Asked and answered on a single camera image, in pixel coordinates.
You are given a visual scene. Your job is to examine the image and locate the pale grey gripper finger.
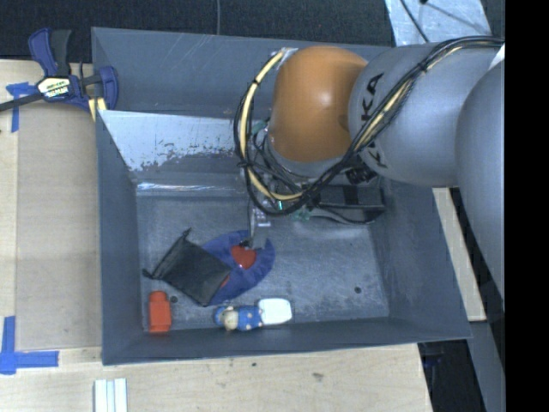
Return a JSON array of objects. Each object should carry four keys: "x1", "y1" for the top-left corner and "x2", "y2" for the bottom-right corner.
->
[{"x1": 251, "y1": 210, "x2": 271, "y2": 250}]

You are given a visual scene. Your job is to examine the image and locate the red ball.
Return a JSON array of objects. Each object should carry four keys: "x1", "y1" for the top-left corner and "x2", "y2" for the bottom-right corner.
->
[{"x1": 230, "y1": 244, "x2": 259, "y2": 270}]

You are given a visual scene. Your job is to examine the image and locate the blue round cloth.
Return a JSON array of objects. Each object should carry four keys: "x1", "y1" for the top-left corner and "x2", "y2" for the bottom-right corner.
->
[{"x1": 201, "y1": 229, "x2": 277, "y2": 306}]

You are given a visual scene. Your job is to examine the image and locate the grey metal bin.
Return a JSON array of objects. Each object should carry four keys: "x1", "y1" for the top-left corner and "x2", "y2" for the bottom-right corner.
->
[{"x1": 90, "y1": 27, "x2": 474, "y2": 367}]

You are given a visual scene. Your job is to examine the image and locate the black mesh pouch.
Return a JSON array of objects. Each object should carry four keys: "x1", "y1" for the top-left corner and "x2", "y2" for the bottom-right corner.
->
[{"x1": 142, "y1": 227, "x2": 233, "y2": 308}]

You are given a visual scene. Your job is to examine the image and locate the blue and white toy figure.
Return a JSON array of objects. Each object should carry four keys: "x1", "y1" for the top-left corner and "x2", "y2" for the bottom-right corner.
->
[{"x1": 214, "y1": 297, "x2": 294, "y2": 333}]

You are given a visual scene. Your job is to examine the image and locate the red toy block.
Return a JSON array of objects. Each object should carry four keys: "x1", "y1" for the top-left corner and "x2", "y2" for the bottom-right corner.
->
[{"x1": 147, "y1": 290, "x2": 173, "y2": 334}]

